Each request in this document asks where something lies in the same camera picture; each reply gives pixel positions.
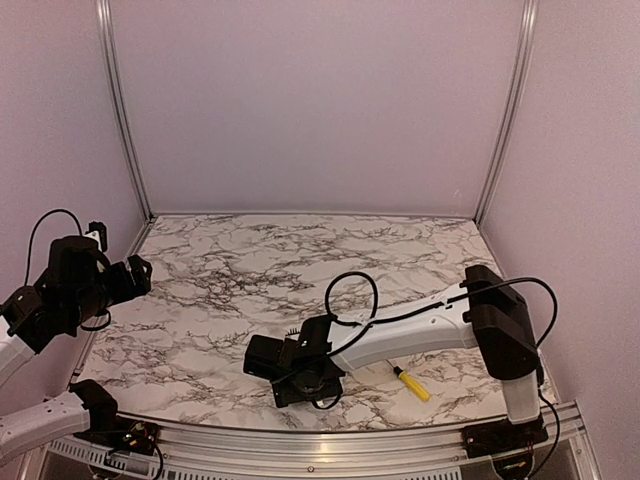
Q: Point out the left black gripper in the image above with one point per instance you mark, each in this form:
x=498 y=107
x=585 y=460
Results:
x=141 y=282

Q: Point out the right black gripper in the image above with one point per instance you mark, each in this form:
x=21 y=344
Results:
x=284 y=394

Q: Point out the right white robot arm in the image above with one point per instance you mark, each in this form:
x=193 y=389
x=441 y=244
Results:
x=482 y=311

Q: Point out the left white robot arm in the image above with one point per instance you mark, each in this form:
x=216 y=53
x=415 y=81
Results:
x=27 y=327

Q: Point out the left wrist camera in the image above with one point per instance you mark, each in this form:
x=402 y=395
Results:
x=97 y=231

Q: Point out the yellow handled screwdriver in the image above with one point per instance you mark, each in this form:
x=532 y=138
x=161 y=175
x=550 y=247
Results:
x=412 y=384

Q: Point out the front aluminium rail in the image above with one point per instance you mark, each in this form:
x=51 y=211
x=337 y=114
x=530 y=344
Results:
x=434 y=452

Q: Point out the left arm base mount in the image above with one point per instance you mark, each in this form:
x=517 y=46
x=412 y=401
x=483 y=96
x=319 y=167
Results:
x=135 y=436

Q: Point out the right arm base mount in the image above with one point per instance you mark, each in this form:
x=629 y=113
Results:
x=496 y=437

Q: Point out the left aluminium frame post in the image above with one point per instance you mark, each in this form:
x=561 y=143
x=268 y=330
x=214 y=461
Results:
x=109 y=51

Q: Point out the aluminium frame post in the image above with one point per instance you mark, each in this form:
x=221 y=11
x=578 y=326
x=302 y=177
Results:
x=109 y=51
x=515 y=94

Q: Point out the right aluminium frame post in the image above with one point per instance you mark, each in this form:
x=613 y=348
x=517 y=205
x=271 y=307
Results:
x=515 y=94

